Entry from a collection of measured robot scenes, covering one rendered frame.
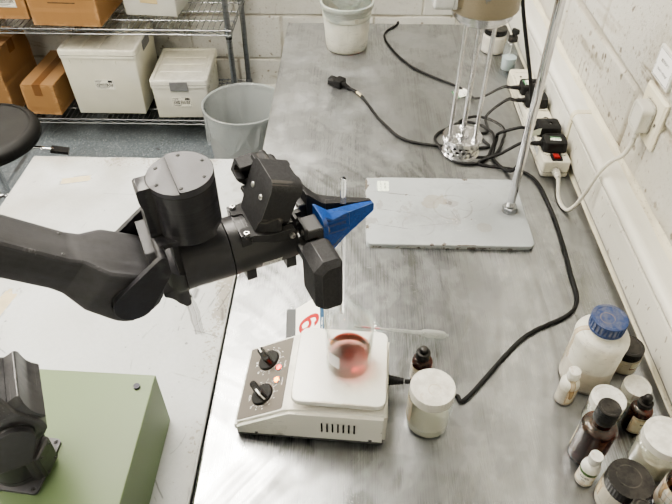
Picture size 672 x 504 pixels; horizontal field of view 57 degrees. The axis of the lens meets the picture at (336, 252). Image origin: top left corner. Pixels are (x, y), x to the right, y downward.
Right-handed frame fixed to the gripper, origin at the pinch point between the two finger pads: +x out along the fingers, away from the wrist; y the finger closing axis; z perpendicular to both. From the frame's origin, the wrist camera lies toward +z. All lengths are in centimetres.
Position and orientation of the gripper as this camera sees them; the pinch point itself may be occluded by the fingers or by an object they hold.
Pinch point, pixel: (341, 213)
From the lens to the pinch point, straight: 63.6
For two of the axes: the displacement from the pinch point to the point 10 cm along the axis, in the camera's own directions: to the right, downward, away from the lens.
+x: 9.1, -2.9, 2.9
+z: -0.1, -7.3, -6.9
